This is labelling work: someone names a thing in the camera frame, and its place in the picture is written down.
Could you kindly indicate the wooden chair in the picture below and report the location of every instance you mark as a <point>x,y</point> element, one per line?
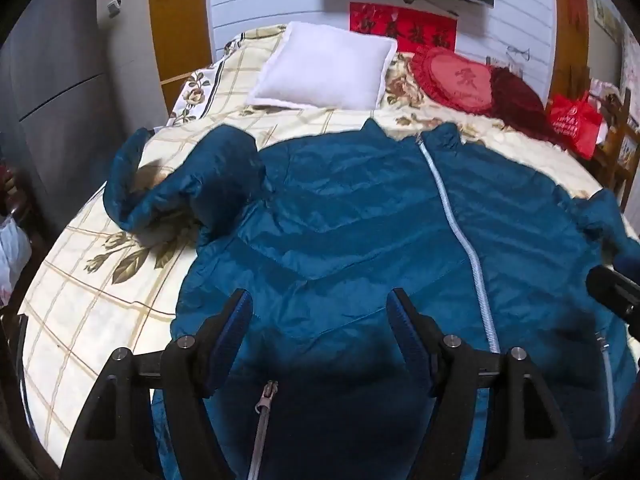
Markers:
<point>620,150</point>

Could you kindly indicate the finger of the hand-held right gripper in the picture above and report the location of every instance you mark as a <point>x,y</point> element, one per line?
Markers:
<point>617,292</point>

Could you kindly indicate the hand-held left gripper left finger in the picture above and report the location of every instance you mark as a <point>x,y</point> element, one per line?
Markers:
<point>239,312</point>

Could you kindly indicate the bed with floral quilt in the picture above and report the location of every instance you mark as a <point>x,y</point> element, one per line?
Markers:
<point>95,290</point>

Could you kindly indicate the dark red velvet cushion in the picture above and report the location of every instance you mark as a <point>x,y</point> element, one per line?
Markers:
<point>520,100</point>

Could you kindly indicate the white red-printed plastic bag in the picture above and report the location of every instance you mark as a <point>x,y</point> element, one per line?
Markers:
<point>12,255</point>

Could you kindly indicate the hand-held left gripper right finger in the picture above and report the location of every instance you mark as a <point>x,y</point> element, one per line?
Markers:
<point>402,315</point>

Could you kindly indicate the white wall switch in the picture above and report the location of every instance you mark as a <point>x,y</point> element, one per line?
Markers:
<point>114,7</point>

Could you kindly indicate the wooden door frame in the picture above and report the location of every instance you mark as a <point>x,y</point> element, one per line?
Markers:
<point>570,25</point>

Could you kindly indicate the red wall banner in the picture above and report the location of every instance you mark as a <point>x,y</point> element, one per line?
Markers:
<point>400,25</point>

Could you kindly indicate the red shopping bag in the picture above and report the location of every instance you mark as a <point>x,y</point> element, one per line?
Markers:
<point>575,122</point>

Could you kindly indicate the wooden door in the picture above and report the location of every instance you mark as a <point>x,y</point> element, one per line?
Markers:
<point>180,25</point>

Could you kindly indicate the white square pillow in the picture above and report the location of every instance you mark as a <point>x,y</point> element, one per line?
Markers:
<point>325,65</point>

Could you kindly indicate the grey refrigerator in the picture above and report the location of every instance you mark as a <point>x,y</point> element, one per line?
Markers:
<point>55,85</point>

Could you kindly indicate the teal blue puffer jacket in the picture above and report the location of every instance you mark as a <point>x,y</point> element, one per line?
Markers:
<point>350,210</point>

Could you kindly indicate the red heart-shaped cushion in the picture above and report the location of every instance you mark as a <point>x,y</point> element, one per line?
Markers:
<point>457,80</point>

